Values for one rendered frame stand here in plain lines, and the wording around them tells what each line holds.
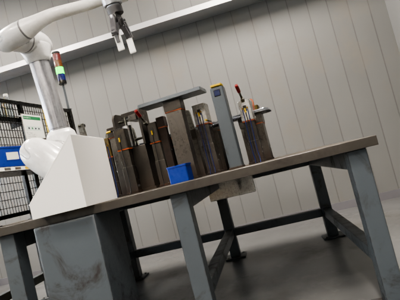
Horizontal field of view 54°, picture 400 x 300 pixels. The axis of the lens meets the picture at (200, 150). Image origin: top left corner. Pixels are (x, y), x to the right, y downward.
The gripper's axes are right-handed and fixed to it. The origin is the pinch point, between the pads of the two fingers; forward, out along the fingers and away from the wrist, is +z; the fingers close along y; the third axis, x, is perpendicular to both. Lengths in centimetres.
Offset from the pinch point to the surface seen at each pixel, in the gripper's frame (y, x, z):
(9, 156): -26, -102, 29
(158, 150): -41, -16, 52
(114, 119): -42, -37, 27
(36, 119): -88, -119, 7
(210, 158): -41, 13, 65
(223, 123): -27, 29, 47
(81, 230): 26, -36, 72
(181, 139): -27, 4, 49
